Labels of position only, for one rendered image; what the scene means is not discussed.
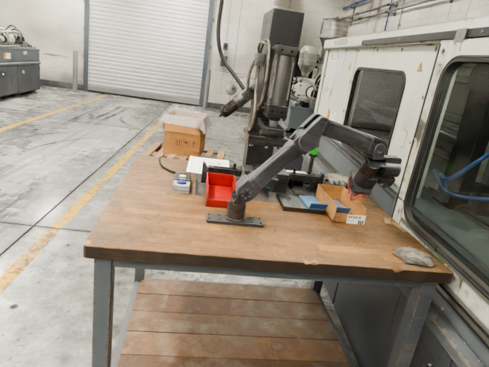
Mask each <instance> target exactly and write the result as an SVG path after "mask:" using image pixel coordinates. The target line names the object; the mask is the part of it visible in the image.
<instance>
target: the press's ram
mask: <svg viewBox="0 0 489 367"><path fill-rule="evenodd" d="M278 121H280V119H279V118H273V117H269V119H262V118H258V120H257V124H258V125H259V127H260V128H261V130H259V132H253V131H246V136H245V139H246V141H247V143H249V145H250V146H253V145H254V144H256V145H260V146H265V147H264V148H265V149H267V148H268V147H272V148H273V146H274V147H276V149H280V147H281V148H282V147H283V146H284V144H285V143H286V142H287V141H289V138H288V137H287V136H286V135H284V131H285V130H284V129H283V128H282V127H281V126H280V125H279V124H278Z"/></svg>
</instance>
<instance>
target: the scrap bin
mask: <svg viewBox="0 0 489 367"><path fill-rule="evenodd" d="M235 184H236V179H235V175H231V174H223V173H210V172H207V177H206V184H205V191H206V207H212V208H227V207H228V200H229V199H231V193H232V192H233V190H235Z"/></svg>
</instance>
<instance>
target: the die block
mask: <svg viewBox="0 0 489 367"><path fill-rule="evenodd" d="M245 174H246V175H248V174H249V173H244V171H243V168H242V174H241V177H243V176H244V175H245ZM277 178H278V181H277V182H276V183H275V182H274V181H272V179H271V180H270V181H269V187H270V188H271V191H272V192H276V193H277V192H279V193H287V186H288V181H289V178H285V177H278V176H277Z"/></svg>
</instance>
